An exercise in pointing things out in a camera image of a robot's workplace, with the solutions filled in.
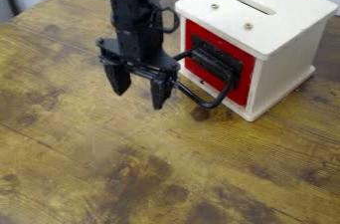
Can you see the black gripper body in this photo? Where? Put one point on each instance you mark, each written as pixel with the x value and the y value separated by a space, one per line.
pixel 137 49

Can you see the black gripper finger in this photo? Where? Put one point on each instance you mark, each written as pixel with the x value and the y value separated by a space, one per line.
pixel 161 87
pixel 119 77

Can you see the black metal drawer handle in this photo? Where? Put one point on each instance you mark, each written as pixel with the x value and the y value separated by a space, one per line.
pixel 213 66

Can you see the red wooden drawer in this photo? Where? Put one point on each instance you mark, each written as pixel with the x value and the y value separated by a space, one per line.
pixel 237 94

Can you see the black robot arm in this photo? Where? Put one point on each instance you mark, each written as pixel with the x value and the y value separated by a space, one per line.
pixel 139 10

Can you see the white wooden box cabinet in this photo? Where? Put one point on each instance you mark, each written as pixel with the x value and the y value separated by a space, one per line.
pixel 272 35

